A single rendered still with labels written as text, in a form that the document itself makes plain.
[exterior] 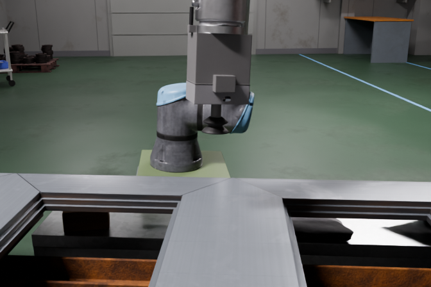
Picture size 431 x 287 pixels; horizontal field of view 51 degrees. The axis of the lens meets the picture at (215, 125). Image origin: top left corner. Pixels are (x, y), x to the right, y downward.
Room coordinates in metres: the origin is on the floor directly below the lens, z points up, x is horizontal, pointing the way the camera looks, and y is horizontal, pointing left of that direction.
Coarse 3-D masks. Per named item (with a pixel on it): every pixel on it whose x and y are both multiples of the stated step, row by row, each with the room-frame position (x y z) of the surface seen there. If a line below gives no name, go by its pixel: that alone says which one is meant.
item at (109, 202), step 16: (32, 208) 0.73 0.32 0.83; (48, 208) 0.76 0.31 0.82; (64, 208) 0.76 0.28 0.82; (80, 208) 0.76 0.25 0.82; (96, 208) 0.75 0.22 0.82; (112, 208) 0.75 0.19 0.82; (128, 208) 0.75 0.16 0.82; (144, 208) 0.75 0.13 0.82; (160, 208) 0.75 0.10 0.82; (176, 208) 0.73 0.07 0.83; (288, 208) 0.74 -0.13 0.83; (304, 208) 0.74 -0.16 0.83; (320, 208) 0.74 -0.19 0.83; (336, 208) 0.74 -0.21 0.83; (352, 208) 0.74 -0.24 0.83; (368, 208) 0.73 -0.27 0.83; (384, 208) 0.73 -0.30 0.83; (400, 208) 0.73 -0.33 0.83; (416, 208) 0.73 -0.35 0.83; (16, 224) 0.67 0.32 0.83; (32, 224) 0.71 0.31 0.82; (288, 224) 0.67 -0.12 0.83; (0, 240) 0.62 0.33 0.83; (16, 240) 0.65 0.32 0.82; (0, 256) 0.60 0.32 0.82; (160, 256) 0.59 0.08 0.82
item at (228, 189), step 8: (216, 184) 0.81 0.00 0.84; (224, 184) 0.81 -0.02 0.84; (232, 184) 0.81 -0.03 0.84; (240, 184) 0.81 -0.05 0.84; (248, 184) 0.81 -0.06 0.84; (192, 192) 0.77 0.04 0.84; (200, 192) 0.77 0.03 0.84; (208, 192) 0.77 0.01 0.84; (216, 192) 0.77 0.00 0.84; (224, 192) 0.77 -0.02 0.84; (232, 192) 0.77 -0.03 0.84; (240, 192) 0.77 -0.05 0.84; (248, 192) 0.77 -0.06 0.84; (256, 192) 0.77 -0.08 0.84; (264, 192) 0.77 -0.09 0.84
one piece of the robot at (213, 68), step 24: (192, 24) 0.68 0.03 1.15; (192, 48) 0.68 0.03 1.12; (216, 48) 0.66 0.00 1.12; (240, 48) 0.67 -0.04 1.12; (192, 72) 0.67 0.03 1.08; (216, 72) 0.66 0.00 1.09; (240, 72) 0.67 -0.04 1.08; (192, 96) 0.66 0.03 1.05; (216, 96) 0.65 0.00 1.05; (240, 96) 0.66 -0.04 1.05
